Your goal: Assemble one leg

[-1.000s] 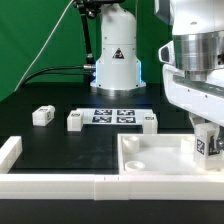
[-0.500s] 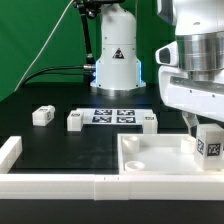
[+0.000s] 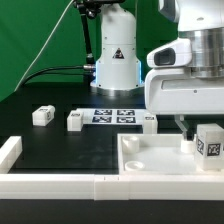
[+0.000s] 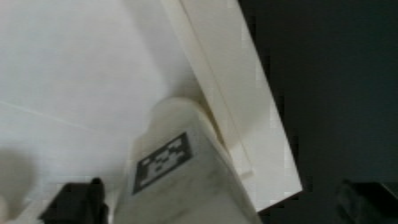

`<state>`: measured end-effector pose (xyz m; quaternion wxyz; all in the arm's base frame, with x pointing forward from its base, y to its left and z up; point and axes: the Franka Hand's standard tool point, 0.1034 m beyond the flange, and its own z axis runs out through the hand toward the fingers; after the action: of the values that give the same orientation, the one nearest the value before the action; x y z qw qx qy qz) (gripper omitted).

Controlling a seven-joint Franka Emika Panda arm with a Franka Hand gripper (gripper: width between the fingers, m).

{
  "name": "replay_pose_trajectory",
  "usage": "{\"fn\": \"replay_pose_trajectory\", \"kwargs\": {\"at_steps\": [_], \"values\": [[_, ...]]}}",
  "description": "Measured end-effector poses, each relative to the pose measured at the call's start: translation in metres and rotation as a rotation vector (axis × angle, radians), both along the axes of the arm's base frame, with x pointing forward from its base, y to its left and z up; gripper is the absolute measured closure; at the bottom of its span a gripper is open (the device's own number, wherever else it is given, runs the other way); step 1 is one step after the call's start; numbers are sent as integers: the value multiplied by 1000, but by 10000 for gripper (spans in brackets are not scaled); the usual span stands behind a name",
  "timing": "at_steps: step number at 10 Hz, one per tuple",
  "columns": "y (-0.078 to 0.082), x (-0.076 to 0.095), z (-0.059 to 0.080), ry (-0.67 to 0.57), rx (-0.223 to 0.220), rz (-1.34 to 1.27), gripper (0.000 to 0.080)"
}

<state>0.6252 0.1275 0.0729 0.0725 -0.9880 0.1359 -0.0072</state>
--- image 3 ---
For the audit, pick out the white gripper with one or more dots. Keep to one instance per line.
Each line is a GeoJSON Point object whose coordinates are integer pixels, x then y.
{"type": "Point", "coordinates": [171, 89]}

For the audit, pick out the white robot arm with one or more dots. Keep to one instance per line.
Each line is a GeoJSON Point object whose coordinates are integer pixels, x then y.
{"type": "Point", "coordinates": [200, 21]}

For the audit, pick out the white U-shaped obstacle fence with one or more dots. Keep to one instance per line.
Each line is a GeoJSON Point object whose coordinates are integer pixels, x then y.
{"type": "Point", "coordinates": [102, 187]}

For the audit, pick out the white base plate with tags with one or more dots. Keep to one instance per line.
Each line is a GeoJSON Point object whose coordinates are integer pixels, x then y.
{"type": "Point", "coordinates": [95, 116]}

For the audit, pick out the black camera stand pole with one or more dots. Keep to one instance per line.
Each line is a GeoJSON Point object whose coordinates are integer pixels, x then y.
{"type": "Point", "coordinates": [89, 9]}

